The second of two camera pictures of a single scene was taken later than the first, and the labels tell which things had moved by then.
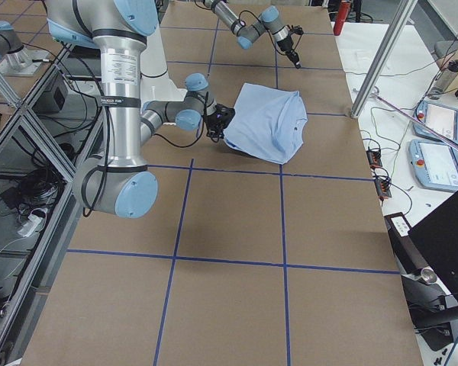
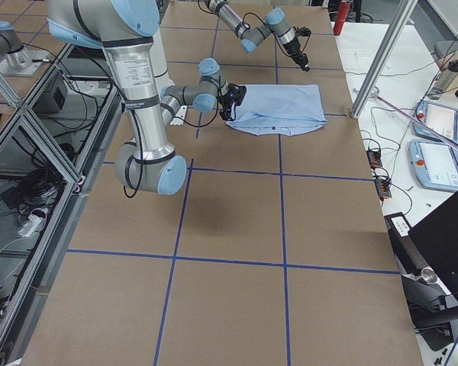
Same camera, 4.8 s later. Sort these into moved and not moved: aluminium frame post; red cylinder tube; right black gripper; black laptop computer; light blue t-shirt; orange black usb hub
Moved: light blue t-shirt; right black gripper
Not moved: black laptop computer; aluminium frame post; orange black usb hub; red cylinder tube
